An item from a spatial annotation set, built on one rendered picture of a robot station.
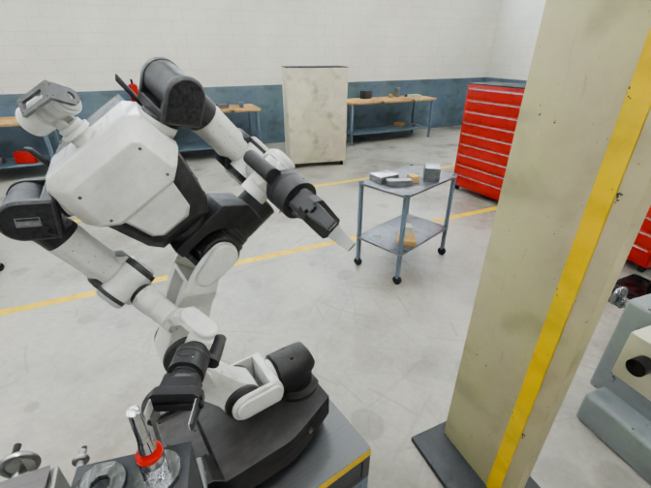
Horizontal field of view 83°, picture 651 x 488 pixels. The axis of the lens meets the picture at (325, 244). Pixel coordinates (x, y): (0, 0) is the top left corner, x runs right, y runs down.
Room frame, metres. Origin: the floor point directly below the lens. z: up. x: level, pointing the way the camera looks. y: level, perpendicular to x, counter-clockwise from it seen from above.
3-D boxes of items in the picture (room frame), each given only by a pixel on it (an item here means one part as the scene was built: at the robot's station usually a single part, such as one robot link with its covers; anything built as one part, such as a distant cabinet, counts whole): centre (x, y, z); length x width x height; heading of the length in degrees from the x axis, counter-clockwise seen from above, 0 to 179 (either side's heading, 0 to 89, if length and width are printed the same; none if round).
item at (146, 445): (0.42, 0.33, 1.23); 0.03 x 0.03 x 0.11
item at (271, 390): (1.00, 0.30, 0.68); 0.21 x 0.20 x 0.13; 125
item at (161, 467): (0.42, 0.33, 1.14); 0.05 x 0.05 x 0.05
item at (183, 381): (0.61, 0.34, 1.14); 0.13 x 0.12 x 0.10; 92
